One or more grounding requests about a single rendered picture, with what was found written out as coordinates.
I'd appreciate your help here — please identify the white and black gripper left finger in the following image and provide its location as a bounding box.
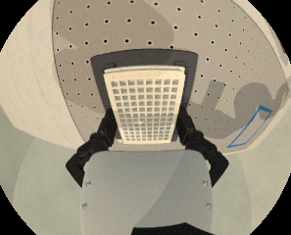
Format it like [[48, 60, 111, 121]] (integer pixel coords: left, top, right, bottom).
[[66, 108, 118, 188]]

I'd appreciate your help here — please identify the cream well plate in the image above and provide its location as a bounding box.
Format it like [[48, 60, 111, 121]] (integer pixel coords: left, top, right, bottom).
[[104, 65, 185, 144]]

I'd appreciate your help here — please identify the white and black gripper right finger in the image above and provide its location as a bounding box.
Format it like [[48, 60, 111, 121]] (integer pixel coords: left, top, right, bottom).
[[175, 107, 229, 188]]

